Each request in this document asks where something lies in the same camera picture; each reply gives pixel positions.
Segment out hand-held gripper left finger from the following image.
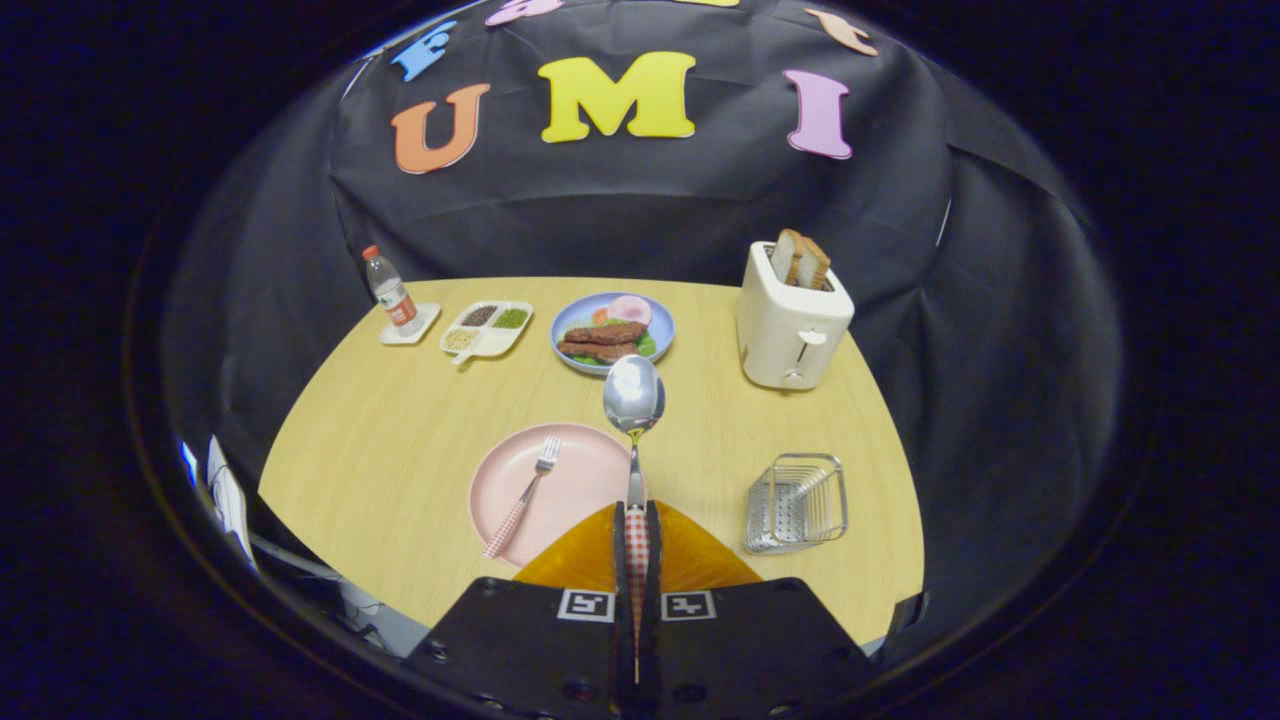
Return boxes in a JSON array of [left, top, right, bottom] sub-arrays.
[[405, 500, 641, 720]]

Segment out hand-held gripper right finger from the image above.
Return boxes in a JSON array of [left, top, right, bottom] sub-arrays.
[[640, 500, 881, 720]]

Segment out fork with checked handle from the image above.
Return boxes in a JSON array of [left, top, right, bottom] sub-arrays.
[[482, 436, 561, 559]]

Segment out spoon with checked handle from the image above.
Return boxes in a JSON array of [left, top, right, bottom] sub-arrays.
[[602, 354, 667, 686]]

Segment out pink plate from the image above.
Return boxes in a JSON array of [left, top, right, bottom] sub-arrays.
[[469, 422, 641, 569]]

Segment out brown meat strip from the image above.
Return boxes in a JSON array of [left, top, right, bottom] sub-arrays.
[[565, 320, 649, 347], [558, 340, 641, 364]]

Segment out green lettuce leaves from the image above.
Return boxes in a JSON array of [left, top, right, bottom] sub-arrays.
[[575, 328, 658, 364]]

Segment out blue plate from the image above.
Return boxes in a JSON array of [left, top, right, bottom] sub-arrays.
[[550, 292, 676, 377]]

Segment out white divided tray with grains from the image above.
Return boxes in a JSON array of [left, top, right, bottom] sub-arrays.
[[440, 300, 534, 366]]

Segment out white toaster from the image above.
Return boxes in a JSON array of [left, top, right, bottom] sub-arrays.
[[736, 240, 856, 391]]

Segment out white square coaster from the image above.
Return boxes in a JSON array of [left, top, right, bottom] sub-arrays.
[[379, 303, 442, 347]]

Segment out toast bread slice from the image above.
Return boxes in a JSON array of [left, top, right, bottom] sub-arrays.
[[770, 228, 804, 284], [795, 236, 833, 291]]

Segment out clear water bottle red cap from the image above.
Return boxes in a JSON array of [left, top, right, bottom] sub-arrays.
[[361, 245, 423, 336]]

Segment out white sheet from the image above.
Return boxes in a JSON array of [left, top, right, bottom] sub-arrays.
[[205, 435, 256, 566]]

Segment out metal wire rack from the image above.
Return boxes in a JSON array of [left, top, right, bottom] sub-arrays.
[[744, 453, 849, 555]]

